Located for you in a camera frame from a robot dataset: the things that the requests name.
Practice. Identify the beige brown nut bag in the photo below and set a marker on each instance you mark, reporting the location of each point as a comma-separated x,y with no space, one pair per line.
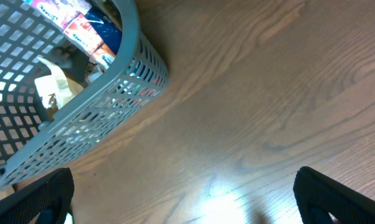
56,89

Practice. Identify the grey plastic basket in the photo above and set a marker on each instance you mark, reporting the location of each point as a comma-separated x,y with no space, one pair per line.
31,141

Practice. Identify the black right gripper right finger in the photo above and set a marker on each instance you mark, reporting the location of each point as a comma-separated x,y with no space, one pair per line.
320,199

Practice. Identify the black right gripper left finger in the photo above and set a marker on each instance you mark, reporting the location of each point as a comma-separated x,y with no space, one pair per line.
47,200

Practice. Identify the tissue pack multipack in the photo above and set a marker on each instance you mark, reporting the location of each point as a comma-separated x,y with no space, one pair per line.
85,25

